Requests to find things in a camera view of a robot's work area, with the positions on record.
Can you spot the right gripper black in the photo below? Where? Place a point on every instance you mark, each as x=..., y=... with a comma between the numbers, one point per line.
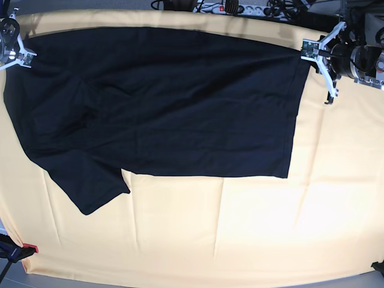
x=11, y=41

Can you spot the white power strip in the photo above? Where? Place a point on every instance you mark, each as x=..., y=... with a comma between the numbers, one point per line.
x=236, y=8

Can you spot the black corner clamp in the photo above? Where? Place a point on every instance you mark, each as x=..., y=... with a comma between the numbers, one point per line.
x=379, y=267

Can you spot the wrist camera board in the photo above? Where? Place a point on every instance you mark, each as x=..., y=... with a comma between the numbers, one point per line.
x=310, y=50
x=27, y=59

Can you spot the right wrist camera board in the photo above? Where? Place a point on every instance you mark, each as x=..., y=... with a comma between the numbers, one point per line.
x=27, y=59

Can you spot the dark navy T-shirt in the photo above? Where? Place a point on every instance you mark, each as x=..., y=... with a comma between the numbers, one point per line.
x=153, y=101

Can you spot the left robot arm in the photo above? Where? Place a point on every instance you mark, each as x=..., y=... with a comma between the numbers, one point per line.
x=368, y=60

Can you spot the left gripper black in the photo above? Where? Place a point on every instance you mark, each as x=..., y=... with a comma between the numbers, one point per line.
x=341, y=62

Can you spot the red black table clamp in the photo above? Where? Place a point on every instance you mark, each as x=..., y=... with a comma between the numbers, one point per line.
x=14, y=253

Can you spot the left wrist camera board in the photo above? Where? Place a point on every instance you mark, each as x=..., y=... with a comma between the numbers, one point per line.
x=310, y=50

